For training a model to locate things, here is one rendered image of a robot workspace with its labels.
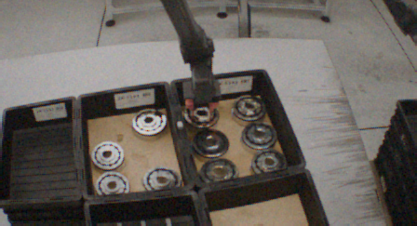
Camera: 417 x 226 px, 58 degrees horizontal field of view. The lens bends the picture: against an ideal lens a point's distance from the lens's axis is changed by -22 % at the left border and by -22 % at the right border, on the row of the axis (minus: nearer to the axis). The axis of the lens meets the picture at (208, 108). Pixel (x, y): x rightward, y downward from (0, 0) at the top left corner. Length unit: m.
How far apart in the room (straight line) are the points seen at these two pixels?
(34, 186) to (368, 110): 2.14
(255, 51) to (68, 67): 0.79
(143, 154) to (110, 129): 0.15
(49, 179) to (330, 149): 0.95
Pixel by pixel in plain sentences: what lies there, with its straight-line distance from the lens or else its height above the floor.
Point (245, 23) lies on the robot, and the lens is 2.10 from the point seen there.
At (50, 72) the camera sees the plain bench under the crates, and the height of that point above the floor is 0.70.
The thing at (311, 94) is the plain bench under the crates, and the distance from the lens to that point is 1.75.
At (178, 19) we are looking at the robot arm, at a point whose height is 1.28.
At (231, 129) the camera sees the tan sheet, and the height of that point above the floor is 0.83.
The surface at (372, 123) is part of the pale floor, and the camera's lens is 2.77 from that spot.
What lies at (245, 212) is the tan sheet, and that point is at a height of 0.83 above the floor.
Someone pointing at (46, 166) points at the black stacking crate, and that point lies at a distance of 1.37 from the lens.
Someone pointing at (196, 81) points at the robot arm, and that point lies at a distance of 1.18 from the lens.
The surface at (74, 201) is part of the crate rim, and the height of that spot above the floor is 0.93.
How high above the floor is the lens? 1.86
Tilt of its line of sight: 45 degrees down
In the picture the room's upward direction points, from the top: 2 degrees clockwise
